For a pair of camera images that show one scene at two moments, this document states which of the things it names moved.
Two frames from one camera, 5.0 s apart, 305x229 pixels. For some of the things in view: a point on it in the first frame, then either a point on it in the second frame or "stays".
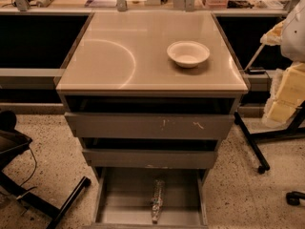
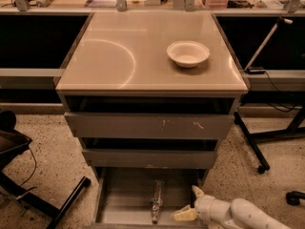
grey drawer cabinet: x=151 y=93 stays
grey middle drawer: x=112 y=158 stays
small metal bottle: x=157 y=199 stays
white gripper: x=294 y=35 -> x=207 y=208
